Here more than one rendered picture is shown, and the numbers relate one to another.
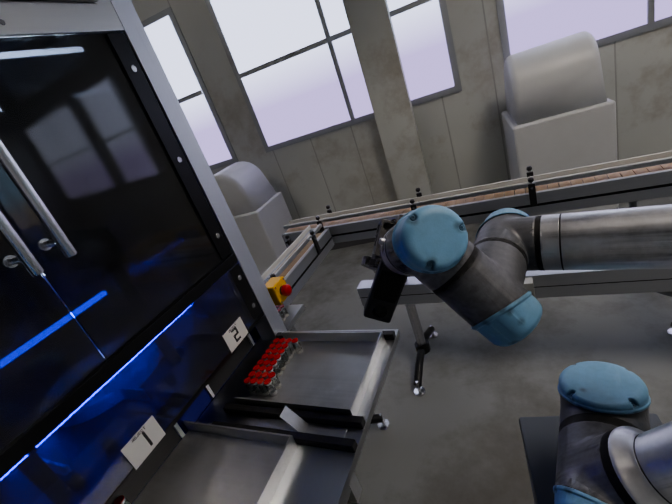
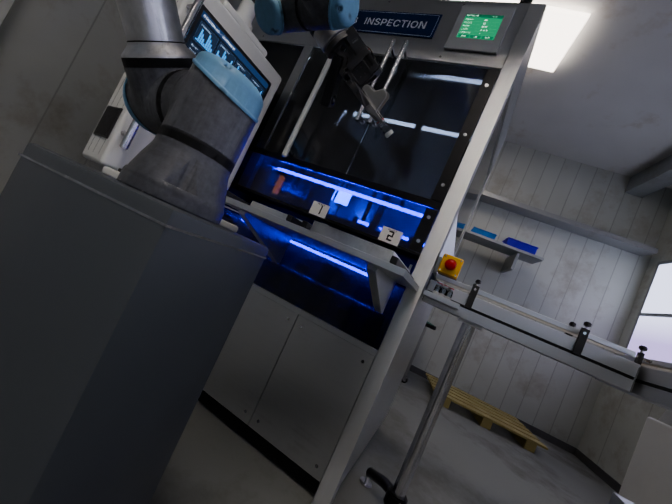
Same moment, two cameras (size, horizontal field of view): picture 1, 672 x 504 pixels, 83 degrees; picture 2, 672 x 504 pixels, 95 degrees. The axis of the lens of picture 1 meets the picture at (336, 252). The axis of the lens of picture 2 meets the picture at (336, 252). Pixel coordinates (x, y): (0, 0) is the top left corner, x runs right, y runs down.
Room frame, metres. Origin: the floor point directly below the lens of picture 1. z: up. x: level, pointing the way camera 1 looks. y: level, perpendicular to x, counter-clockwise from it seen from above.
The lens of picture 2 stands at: (0.61, -0.83, 0.80)
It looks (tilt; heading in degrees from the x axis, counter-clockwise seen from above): 4 degrees up; 83
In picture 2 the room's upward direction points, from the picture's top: 25 degrees clockwise
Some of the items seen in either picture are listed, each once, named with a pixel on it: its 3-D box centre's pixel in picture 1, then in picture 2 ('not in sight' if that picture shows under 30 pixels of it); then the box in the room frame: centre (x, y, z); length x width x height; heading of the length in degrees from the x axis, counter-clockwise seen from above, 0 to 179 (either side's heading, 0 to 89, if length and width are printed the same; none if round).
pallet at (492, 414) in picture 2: not in sight; (476, 409); (3.24, 2.40, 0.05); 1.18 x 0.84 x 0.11; 158
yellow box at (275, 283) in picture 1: (274, 291); (450, 267); (1.17, 0.24, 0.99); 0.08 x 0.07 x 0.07; 60
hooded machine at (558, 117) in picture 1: (553, 142); not in sight; (2.58, -1.73, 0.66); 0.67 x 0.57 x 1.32; 157
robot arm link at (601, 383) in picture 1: (602, 410); (215, 109); (0.41, -0.31, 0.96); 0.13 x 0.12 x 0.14; 141
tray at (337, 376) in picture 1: (312, 368); (365, 253); (0.83, 0.17, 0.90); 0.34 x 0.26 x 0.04; 59
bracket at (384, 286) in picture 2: not in sight; (376, 292); (0.92, 0.16, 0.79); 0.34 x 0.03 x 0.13; 60
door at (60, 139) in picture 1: (114, 185); (419, 125); (0.87, 0.40, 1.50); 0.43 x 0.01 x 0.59; 150
